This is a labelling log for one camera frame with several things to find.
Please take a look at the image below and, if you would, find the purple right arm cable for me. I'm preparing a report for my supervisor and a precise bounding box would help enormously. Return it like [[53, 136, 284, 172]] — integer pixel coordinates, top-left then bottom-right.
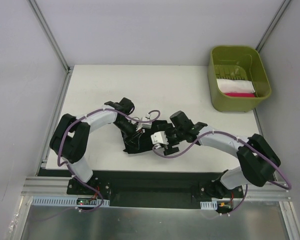
[[151, 131, 293, 219]]

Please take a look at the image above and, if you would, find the vertical aluminium post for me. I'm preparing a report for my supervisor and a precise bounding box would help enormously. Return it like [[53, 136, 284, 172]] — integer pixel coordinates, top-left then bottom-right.
[[255, 0, 293, 53], [27, 0, 71, 74]]

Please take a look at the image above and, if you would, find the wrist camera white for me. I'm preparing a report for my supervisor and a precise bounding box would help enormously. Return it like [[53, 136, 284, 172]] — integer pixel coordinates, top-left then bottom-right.
[[137, 113, 152, 130], [150, 131, 169, 149]]

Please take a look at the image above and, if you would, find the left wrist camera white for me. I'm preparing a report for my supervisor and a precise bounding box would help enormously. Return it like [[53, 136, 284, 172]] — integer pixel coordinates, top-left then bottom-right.
[[137, 113, 152, 130]]

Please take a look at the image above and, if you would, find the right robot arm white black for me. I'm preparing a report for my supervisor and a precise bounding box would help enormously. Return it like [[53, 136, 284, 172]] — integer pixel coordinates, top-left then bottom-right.
[[164, 110, 281, 199]]

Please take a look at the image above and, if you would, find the pink rolled t shirt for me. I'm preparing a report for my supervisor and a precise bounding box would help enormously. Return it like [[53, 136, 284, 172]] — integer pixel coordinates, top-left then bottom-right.
[[225, 92, 255, 98]]

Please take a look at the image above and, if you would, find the olive green plastic bin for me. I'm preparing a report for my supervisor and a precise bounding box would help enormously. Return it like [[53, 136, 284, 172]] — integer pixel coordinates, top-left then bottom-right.
[[207, 45, 272, 112]]

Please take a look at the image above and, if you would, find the aluminium frame rail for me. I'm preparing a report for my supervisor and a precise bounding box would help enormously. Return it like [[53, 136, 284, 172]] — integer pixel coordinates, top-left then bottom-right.
[[21, 176, 292, 202]]

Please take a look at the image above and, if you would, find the black t shirt blue logo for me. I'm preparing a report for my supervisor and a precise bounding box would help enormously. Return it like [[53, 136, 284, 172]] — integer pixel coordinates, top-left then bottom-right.
[[121, 120, 174, 154]]

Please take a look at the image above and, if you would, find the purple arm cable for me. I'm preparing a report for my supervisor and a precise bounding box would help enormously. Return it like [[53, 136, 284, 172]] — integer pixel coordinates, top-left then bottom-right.
[[36, 107, 162, 222], [151, 131, 293, 219]]

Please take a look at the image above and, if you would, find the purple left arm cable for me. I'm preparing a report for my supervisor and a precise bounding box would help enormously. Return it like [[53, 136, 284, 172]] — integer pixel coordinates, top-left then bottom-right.
[[36, 107, 162, 222]]

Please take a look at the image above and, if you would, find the left vertical aluminium post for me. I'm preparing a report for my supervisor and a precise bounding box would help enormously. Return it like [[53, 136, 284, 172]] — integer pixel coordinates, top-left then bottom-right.
[[27, 0, 71, 74]]

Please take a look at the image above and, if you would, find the white rolled t shirt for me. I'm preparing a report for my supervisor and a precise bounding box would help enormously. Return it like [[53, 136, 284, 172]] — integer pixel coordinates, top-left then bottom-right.
[[216, 78, 255, 94]]

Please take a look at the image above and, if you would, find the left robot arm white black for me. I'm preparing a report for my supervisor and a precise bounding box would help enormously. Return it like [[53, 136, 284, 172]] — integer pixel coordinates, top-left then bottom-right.
[[49, 97, 136, 195]]

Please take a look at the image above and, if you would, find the right white cable duct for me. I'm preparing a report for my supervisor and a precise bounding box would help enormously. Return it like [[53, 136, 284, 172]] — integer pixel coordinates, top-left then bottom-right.
[[200, 201, 218, 211]]

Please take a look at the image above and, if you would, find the white slotted cable duct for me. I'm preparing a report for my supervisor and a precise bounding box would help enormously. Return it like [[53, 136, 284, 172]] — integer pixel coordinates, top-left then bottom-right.
[[32, 196, 110, 208]]

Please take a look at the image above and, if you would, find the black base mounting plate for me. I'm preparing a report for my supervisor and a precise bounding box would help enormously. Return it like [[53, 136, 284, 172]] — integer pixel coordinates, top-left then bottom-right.
[[66, 170, 245, 208]]

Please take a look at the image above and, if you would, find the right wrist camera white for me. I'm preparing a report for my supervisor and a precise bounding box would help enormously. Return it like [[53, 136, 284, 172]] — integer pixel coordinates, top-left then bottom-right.
[[150, 131, 169, 149]]

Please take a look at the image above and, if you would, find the right vertical aluminium post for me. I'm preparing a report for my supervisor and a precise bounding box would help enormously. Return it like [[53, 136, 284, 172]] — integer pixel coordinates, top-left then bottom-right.
[[255, 0, 293, 53]]

